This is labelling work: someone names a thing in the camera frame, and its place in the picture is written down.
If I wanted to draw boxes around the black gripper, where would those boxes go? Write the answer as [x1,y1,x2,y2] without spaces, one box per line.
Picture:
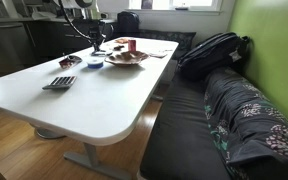
[87,19,108,54]

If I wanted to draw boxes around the wooden plate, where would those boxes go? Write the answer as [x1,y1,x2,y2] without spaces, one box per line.
[104,50,151,67]

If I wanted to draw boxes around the grey remote control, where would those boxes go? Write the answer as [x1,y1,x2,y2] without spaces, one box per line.
[90,49,114,57]

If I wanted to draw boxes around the red cup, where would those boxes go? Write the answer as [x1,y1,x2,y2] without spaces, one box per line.
[127,39,137,52]

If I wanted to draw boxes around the grey table leg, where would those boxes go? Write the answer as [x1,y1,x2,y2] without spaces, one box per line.
[63,142,132,180]

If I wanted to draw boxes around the small dark object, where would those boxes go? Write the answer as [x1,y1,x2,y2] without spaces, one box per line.
[112,44,126,52]

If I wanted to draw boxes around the dark kitchen drawer cabinet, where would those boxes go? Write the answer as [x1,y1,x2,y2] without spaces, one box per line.
[26,18,119,58]

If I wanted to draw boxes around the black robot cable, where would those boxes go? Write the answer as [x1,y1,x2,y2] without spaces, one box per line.
[57,0,95,42]

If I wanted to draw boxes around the large black backpack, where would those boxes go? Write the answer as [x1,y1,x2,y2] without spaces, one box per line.
[176,31,252,81]

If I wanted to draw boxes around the grey calculator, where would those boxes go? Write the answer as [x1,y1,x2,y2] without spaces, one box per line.
[41,75,78,91]

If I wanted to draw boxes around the blue bowl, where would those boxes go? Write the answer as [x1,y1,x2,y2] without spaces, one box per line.
[86,55,105,70]

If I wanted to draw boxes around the steel dishwasher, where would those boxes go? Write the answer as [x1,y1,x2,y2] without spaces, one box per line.
[0,21,36,77]

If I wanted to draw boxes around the orange snack packet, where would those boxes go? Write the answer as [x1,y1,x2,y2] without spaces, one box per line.
[114,37,130,45]

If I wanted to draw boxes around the dark floral blanket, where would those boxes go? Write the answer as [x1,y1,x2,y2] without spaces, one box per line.
[203,66,288,180]

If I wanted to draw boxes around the white paper sheets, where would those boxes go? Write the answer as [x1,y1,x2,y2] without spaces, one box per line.
[148,49,169,59]

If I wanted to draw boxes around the white window frame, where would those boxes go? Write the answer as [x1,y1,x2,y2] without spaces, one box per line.
[127,0,224,15]

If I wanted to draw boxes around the red black snack packet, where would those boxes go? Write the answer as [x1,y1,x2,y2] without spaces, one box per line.
[58,54,83,70]

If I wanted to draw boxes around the small black backpack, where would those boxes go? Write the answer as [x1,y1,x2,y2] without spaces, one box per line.
[116,10,141,35]

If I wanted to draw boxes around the round metal table base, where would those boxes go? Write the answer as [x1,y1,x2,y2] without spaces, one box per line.
[33,126,67,140]

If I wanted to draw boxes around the dark bench seat cushion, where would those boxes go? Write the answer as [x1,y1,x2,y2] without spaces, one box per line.
[139,71,232,180]

